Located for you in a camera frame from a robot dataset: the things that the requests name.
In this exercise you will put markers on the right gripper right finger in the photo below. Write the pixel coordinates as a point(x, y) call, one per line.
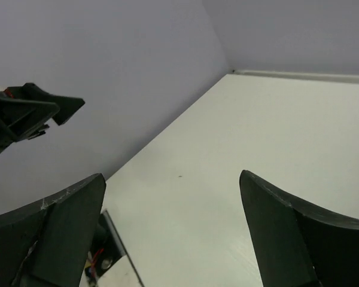
point(298, 243)

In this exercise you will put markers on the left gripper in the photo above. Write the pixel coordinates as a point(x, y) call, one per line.
point(20, 118)

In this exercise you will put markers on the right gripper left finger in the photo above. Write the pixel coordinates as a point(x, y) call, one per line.
point(46, 243)

